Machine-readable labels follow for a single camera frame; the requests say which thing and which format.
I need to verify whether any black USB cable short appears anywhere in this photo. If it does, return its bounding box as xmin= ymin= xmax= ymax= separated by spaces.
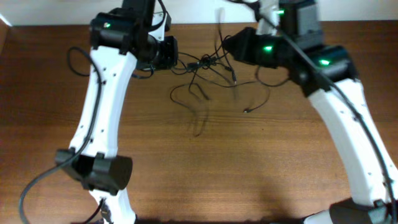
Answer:
xmin=177 ymin=7 xmax=271 ymax=114

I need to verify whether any black USB cable long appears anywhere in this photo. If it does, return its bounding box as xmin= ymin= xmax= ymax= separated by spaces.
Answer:
xmin=169 ymin=51 xmax=236 ymax=138

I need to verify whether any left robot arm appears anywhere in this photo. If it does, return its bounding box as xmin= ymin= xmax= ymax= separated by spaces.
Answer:
xmin=55 ymin=1 xmax=178 ymax=223

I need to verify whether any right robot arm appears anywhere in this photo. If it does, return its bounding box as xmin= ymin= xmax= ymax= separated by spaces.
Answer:
xmin=223 ymin=1 xmax=397 ymax=224

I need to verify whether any right camera cable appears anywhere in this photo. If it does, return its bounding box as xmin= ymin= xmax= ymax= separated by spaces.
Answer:
xmin=226 ymin=0 xmax=398 ymax=218

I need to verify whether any camera cable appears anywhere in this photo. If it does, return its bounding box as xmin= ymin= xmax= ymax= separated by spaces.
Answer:
xmin=17 ymin=46 xmax=105 ymax=224
xmin=226 ymin=0 xmax=398 ymax=218

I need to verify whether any left camera cable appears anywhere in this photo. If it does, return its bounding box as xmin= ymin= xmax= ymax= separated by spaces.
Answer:
xmin=17 ymin=46 xmax=105 ymax=224

